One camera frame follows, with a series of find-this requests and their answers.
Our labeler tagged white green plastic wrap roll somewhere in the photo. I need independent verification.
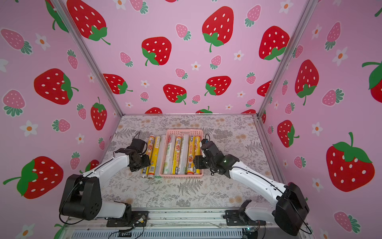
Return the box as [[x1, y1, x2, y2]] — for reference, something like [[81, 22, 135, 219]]
[[163, 134, 176, 174]]

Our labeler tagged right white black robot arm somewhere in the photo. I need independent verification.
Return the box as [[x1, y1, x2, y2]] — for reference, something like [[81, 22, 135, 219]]
[[194, 139, 309, 236]]

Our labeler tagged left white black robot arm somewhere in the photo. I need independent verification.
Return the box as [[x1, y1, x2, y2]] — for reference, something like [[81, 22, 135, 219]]
[[59, 138, 150, 222]]

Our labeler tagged pink perforated plastic basket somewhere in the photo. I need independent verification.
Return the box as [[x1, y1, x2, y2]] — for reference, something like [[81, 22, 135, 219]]
[[160, 129, 204, 179]]

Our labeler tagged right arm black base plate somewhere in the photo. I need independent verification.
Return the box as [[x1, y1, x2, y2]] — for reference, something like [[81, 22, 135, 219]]
[[222, 210, 266, 227]]

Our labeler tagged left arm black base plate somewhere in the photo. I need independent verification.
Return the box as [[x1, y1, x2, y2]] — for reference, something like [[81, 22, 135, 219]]
[[106, 211, 149, 228]]

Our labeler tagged aluminium rail frame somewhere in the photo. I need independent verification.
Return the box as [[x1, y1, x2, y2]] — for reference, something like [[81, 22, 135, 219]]
[[58, 208, 292, 239]]

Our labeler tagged left aluminium corner post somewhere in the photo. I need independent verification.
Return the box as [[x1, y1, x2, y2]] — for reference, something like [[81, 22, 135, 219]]
[[52, 0, 124, 118]]

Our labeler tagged aluminium corner post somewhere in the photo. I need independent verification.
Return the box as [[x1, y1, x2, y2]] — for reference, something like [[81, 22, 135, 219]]
[[52, 0, 124, 118], [257, 0, 318, 118]]

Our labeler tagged right aluminium corner post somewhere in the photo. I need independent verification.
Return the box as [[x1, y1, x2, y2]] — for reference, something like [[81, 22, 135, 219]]
[[257, 0, 318, 118]]

